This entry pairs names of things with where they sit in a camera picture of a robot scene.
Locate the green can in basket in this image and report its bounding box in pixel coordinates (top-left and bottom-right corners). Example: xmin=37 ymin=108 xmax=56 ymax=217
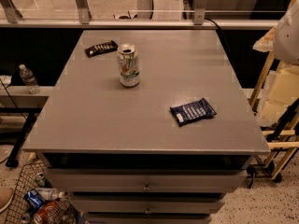
xmin=36 ymin=172 xmax=47 ymax=188

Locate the black power cable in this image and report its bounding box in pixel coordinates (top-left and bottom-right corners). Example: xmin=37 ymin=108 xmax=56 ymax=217
xmin=204 ymin=17 xmax=233 ymax=58

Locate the black snack bar packet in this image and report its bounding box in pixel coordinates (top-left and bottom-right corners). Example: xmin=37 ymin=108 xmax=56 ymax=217
xmin=85 ymin=40 xmax=118 ymax=58

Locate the blue rxbar blueberry packet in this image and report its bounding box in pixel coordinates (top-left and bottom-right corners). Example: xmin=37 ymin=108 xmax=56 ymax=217
xmin=170 ymin=98 xmax=217 ymax=127

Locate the plastic bottle in basket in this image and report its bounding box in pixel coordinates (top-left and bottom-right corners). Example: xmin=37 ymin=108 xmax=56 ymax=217
xmin=36 ymin=188 xmax=64 ymax=201

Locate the grey drawer cabinet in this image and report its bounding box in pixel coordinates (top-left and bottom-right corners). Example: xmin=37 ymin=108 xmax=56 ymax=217
xmin=36 ymin=151 xmax=255 ymax=224

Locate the brown shoe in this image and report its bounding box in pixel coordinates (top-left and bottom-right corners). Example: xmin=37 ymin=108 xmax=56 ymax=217
xmin=0 ymin=188 xmax=14 ymax=213

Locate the white green 7up can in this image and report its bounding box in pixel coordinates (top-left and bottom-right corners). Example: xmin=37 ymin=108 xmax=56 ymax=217
xmin=117 ymin=43 xmax=140 ymax=88

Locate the red soda can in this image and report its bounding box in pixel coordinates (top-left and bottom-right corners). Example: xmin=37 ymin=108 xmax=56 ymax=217
xmin=33 ymin=201 xmax=69 ymax=224

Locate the grey side bench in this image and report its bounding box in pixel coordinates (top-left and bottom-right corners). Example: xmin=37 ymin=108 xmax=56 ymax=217
xmin=0 ymin=86 xmax=52 ymax=168

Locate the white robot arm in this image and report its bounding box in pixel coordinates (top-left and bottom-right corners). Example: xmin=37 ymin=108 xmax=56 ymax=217
xmin=273 ymin=2 xmax=299 ymax=65

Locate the wire mesh basket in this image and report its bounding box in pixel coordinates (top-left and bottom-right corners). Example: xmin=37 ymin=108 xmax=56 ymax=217
xmin=4 ymin=161 xmax=76 ymax=224

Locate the clear plastic water bottle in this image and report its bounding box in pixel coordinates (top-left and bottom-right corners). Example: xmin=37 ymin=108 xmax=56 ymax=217
xmin=19 ymin=64 xmax=40 ymax=94

